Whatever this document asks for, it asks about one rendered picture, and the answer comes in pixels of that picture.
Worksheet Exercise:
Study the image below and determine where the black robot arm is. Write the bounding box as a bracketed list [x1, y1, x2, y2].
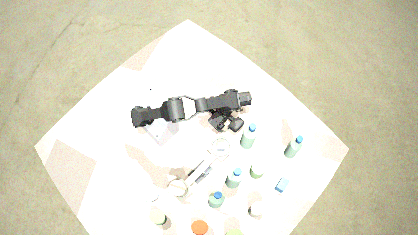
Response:
[130, 89, 252, 130]

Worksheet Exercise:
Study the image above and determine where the light blue block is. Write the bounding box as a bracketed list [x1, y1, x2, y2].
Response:
[274, 177, 289, 193]

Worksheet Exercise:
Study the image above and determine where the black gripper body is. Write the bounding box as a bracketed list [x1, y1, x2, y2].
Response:
[218, 108, 244, 133]

